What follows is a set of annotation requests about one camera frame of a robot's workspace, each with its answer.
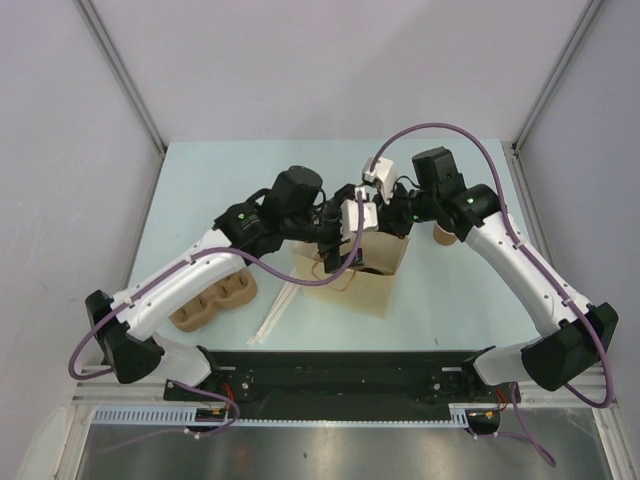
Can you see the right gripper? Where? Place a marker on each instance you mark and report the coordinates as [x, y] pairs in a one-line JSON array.
[[388, 220]]

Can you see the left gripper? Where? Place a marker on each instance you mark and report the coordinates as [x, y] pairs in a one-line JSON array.
[[330, 252]]

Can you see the kraft paper takeout bag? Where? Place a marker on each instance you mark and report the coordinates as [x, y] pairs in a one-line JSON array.
[[355, 290]]

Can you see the brown pulp cup carrier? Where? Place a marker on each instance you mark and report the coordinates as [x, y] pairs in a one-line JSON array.
[[230, 293]]

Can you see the black coffee cup lid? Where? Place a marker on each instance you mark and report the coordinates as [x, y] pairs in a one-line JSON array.
[[372, 271]]

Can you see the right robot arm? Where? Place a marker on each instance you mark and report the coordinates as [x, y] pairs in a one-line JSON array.
[[573, 331]]

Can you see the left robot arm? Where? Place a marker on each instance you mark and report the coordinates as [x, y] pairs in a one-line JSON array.
[[295, 207]]

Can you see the stack of paper cups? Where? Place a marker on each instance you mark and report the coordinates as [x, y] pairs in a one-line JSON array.
[[442, 236]]

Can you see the white wrapped straw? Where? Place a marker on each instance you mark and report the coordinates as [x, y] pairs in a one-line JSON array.
[[278, 314], [272, 320], [277, 322]]

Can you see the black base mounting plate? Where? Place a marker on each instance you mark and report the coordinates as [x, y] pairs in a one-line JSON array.
[[374, 386]]

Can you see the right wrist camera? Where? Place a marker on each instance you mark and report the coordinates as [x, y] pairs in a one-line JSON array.
[[381, 174]]

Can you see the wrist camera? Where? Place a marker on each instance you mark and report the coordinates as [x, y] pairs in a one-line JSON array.
[[381, 174], [359, 213]]

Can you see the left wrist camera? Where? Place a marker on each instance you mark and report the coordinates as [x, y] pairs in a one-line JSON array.
[[359, 213]]

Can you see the white slotted cable duct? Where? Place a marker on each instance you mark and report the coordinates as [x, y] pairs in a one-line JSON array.
[[194, 417]]

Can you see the aluminium frame rail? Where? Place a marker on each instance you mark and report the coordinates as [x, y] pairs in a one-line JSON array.
[[107, 390]]

